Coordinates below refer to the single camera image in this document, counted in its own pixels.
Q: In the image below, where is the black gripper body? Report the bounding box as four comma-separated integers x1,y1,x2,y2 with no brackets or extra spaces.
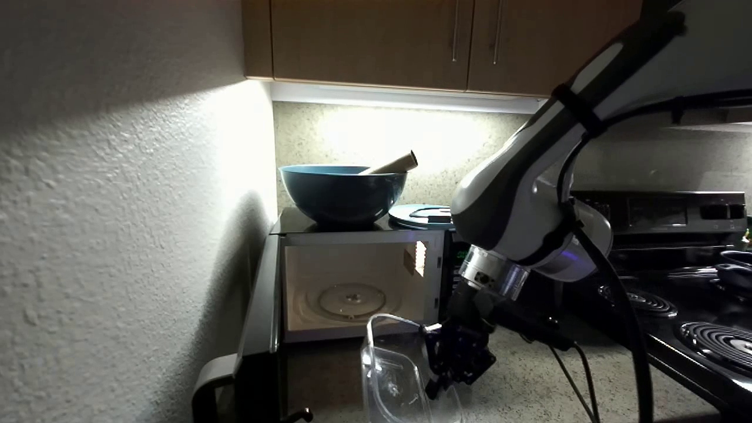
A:
434,285,500,359

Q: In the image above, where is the clear plastic lunch box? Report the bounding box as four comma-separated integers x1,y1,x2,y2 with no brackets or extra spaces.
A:
360,311,465,423

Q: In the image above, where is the glass microwave turntable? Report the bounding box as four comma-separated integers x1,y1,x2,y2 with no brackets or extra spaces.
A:
315,280,389,319

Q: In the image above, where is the round blue white lid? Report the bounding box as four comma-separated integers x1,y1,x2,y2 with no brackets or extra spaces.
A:
388,203,458,230

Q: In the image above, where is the wooden pestle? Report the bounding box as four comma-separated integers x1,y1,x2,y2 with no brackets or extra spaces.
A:
356,150,420,178

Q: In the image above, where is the black coil stove burner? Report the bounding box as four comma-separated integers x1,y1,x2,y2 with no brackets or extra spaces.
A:
680,319,752,373
618,281,680,319

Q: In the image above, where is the blue mixing bowl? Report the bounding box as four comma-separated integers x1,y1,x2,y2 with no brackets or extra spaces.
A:
278,163,409,230

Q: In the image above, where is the black electric stove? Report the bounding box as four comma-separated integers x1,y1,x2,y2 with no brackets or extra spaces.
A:
571,188,752,418

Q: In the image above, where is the wooden cabinet door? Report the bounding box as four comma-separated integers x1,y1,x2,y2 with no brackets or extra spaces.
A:
268,0,477,90
467,0,646,97

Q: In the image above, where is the wooden upper cabinet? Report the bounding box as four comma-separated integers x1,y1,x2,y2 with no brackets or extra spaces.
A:
240,0,648,97

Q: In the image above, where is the metal cabinet door handle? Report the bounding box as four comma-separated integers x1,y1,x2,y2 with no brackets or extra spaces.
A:
489,0,506,70
449,0,463,69

